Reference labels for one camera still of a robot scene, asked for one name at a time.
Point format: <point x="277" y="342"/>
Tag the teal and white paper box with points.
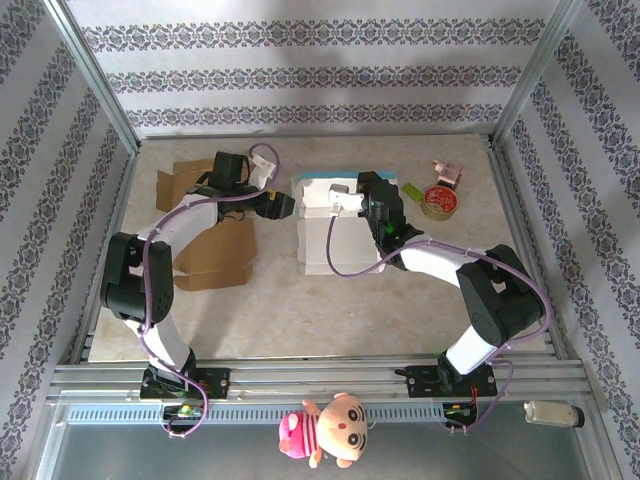
<point x="345" y="240"/>

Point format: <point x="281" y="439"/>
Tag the brown cardboard box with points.
<point x="220" y="260"/>

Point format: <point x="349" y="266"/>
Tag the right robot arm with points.
<point x="500" y="305"/>

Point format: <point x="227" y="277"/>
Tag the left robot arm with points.
<point x="125" y="280"/>

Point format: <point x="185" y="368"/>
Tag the green building block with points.
<point x="412" y="192"/>

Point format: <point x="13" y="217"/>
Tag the red tape roll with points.
<point x="440" y="202"/>

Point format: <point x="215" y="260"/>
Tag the small pink toy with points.
<point x="450" y="175"/>

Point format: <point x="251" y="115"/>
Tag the right circuit board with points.
<point x="459" y="410"/>

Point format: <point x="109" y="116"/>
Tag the circuit board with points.
<point x="184" y="411"/>
<point x="459" y="410"/>

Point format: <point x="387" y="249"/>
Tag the plush doll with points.
<point x="330" y="430"/>

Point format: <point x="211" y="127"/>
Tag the left circuit board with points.
<point x="184" y="411"/>

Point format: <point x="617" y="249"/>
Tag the clear bottle with black cap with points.
<point x="550" y="414"/>

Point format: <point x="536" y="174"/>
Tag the grey metal shelf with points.
<point x="200" y="455"/>

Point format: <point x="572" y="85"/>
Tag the aluminium back rail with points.
<point x="300" y="135"/>

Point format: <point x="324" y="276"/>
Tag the left aluminium side rail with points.
<point x="121" y="200"/>

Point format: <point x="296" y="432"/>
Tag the aluminium front rail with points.
<point x="310" y="372"/>

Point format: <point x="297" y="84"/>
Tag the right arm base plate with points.
<point x="420" y="381"/>

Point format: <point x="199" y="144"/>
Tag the left aluminium post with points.
<point x="95" y="75"/>

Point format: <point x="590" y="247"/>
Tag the aluminium post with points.
<point x="95" y="75"/>
<point x="535" y="75"/>

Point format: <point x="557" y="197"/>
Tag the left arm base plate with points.
<point x="215" y="382"/>

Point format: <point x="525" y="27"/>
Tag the right aluminium post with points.
<point x="535" y="75"/>

